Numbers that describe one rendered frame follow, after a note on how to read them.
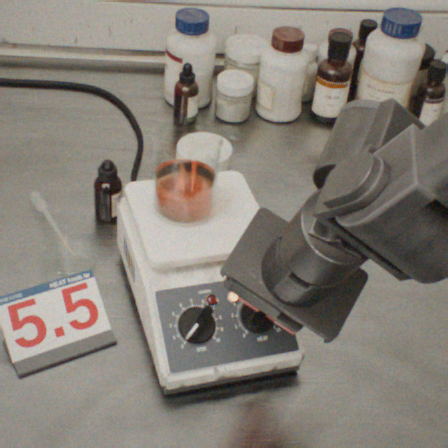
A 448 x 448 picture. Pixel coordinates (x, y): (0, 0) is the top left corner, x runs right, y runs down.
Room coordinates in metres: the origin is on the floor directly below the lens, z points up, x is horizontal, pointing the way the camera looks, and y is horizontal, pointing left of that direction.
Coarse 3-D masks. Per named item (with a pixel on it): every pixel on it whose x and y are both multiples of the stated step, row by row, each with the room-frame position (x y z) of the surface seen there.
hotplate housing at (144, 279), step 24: (120, 216) 0.63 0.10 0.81; (120, 240) 0.63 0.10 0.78; (144, 264) 0.56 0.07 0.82; (192, 264) 0.57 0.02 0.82; (216, 264) 0.57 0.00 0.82; (144, 288) 0.54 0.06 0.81; (168, 288) 0.54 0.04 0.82; (144, 312) 0.53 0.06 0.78; (264, 360) 0.50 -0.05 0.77; (288, 360) 0.51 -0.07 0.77; (168, 384) 0.47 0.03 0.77; (192, 384) 0.48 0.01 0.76; (216, 384) 0.49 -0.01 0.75
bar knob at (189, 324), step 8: (184, 312) 0.52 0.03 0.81; (192, 312) 0.52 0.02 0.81; (200, 312) 0.51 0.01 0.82; (208, 312) 0.51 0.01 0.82; (184, 320) 0.51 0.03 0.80; (192, 320) 0.51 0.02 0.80; (200, 320) 0.50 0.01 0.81; (208, 320) 0.52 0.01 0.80; (184, 328) 0.50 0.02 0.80; (192, 328) 0.50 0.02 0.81; (200, 328) 0.50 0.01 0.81; (208, 328) 0.51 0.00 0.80; (184, 336) 0.50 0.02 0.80; (192, 336) 0.49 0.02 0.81; (200, 336) 0.50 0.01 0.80; (208, 336) 0.50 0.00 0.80
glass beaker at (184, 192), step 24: (168, 120) 0.65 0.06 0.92; (192, 120) 0.65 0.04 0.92; (168, 144) 0.64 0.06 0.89; (192, 144) 0.65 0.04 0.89; (216, 144) 0.63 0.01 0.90; (168, 168) 0.59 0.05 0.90; (192, 168) 0.59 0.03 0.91; (216, 168) 0.61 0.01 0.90; (168, 192) 0.59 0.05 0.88; (192, 192) 0.59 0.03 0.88; (216, 192) 0.62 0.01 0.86; (168, 216) 0.59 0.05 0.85; (192, 216) 0.59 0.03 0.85
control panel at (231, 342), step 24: (192, 288) 0.54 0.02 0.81; (216, 288) 0.54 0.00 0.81; (168, 312) 0.52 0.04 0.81; (216, 312) 0.53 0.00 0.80; (168, 336) 0.50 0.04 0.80; (216, 336) 0.51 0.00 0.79; (240, 336) 0.51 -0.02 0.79; (264, 336) 0.52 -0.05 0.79; (288, 336) 0.52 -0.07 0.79; (168, 360) 0.48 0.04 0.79; (192, 360) 0.49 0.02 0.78; (216, 360) 0.49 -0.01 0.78; (240, 360) 0.49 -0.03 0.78
